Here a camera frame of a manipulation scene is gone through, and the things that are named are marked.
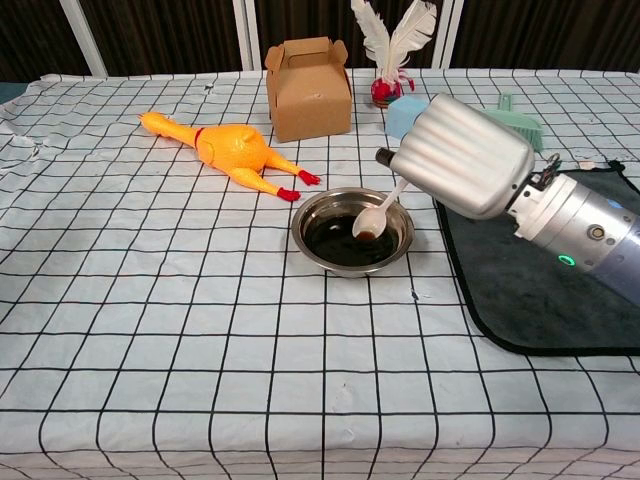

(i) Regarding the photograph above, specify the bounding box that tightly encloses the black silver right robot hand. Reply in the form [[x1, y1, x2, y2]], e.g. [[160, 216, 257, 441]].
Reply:
[[375, 93, 536, 221]]

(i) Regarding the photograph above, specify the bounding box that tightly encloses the white plastic spoon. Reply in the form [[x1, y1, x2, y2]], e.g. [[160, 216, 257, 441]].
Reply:
[[352, 178, 410, 242]]

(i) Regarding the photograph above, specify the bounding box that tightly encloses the green hand brush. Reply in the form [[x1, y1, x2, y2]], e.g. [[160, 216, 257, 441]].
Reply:
[[482, 92, 545, 153]]

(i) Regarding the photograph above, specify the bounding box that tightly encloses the dark grey square mat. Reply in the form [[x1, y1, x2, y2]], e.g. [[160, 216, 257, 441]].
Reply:
[[433, 159, 640, 357]]

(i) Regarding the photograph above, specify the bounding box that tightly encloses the steel bowl with dark liquid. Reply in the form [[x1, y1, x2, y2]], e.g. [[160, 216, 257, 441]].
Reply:
[[291, 187, 415, 279]]

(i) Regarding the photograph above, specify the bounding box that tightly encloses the light blue foam cube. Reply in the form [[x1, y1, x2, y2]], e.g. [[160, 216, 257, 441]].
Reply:
[[384, 96, 431, 141]]

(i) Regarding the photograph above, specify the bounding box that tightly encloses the white feather red shuttlecock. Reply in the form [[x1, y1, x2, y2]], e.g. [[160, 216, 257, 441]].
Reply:
[[350, 0, 439, 109]]

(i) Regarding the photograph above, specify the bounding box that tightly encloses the brown cardboard gable box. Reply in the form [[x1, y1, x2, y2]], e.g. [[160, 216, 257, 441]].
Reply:
[[264, 37, 353, 144]]

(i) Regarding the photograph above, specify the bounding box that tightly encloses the yellow rubber chicken toy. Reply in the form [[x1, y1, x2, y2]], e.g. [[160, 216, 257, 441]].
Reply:
[[138, 111, 322, 203]]

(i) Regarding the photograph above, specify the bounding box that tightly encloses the white black-grid tablecloth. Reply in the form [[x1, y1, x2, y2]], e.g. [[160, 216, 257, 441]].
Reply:
[[0, 68, 640, 480]]

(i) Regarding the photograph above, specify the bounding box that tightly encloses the white partition post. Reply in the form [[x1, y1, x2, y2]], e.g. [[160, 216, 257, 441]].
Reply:
[[232, 0, 269, 71], [57, 0, 109, 77], [432, 0, 464, 70]]

